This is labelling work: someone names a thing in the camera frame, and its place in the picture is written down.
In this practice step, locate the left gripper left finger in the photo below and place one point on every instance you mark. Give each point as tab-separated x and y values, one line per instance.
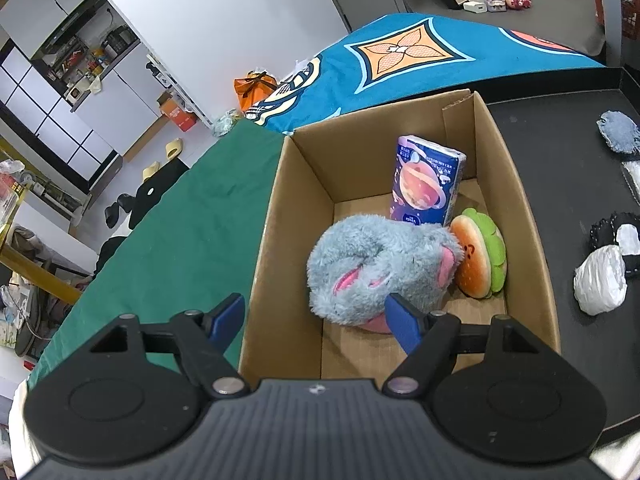
201	340

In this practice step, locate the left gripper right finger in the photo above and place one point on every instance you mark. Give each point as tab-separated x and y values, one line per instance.
430	341

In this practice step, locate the plush hamburger toy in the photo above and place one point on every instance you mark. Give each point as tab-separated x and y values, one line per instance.
482	271

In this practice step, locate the grey fluffy plush slipper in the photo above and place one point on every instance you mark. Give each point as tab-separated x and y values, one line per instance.
362	259

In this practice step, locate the blue planet tissue pack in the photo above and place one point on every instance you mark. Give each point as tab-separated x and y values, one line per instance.
426	181

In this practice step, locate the white plastic bag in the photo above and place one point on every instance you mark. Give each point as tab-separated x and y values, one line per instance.
600	283

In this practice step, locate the green cloth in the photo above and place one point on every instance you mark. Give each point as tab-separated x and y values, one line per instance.
195	247

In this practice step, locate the black slippers pair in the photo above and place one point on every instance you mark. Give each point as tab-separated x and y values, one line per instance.
124	202

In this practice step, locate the black clothing on floor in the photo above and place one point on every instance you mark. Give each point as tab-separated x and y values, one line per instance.
148	195

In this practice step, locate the yellow slipper left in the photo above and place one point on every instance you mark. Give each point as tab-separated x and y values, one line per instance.
149	171

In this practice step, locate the brown cardboard box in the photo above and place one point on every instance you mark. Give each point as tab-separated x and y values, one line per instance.
345	166

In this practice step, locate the black lace fabric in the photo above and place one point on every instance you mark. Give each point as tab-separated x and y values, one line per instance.
620	230

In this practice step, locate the black plastic tray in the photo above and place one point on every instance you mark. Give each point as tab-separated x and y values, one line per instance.
572	180

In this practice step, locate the orange cardboard box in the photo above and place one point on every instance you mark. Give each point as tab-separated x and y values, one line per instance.
175	113

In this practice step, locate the orange bag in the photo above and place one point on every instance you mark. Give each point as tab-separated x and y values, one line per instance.
254	87

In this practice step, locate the small grey plush piece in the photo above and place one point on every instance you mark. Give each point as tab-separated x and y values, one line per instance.
620	132

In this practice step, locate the blue patterned blanket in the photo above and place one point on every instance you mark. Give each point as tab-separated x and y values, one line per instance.
402	55

